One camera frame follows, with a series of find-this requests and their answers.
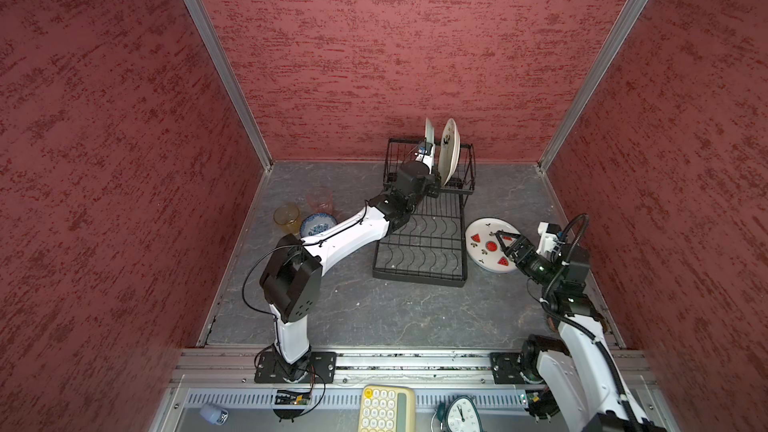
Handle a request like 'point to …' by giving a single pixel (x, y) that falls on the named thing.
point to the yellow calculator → (387, 408)
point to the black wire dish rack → (428, 244)
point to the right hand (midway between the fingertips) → (497, 244)
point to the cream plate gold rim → (449, 151)
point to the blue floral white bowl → (315, 223)
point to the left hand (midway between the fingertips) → (433, 170)
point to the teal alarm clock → (462, 414)
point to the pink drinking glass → (320, 202)
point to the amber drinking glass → (289, 217)
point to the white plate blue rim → (485, 247)
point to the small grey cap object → (214, 415)
